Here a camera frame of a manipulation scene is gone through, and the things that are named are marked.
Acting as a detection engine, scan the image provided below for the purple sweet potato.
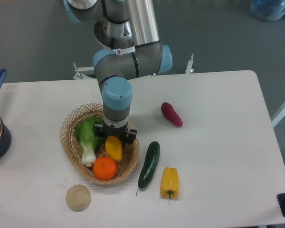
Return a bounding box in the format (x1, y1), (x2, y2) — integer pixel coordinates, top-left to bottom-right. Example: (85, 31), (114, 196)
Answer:
(161, 102), (183, 127)

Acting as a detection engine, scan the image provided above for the woven wicker basket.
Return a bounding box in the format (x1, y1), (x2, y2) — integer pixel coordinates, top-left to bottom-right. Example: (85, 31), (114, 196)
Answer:
(59, 103), (140, 184)

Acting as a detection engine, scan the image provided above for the blue plastic bag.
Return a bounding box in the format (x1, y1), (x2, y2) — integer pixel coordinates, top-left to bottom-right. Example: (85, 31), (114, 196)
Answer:
(250, 0), (285, 22)

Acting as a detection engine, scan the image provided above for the orange fruit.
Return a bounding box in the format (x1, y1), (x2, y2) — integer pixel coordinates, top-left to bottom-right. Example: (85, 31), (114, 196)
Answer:
(93, 157), (117, 181)

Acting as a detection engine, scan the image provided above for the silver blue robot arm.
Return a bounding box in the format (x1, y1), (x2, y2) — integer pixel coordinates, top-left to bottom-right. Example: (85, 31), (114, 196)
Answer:
(64, 0), (172, 144)

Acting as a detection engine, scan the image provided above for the beige steamed bun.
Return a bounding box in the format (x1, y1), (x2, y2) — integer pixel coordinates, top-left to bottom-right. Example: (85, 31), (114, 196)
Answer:
(65, 185), (91, 212)

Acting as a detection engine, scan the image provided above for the green bok choy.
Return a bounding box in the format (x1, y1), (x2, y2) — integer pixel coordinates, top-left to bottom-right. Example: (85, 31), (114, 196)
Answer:
(75, 116), (102, 167)

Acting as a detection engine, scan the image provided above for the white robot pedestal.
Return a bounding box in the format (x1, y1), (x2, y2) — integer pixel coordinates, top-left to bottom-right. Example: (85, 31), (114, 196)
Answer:
(113, 47), (135, 56)

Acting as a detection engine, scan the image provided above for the green cucumber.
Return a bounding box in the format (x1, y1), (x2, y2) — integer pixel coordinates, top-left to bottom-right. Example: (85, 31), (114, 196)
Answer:
(135, 141), (161, 196)

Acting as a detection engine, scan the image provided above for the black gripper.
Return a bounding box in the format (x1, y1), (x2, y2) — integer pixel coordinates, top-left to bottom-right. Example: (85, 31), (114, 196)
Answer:
(93, 122), (137, 145)

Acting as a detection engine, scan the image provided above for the yellow bell pepper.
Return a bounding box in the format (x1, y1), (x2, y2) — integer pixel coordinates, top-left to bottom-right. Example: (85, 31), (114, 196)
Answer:
(160, 167), (180, 199)

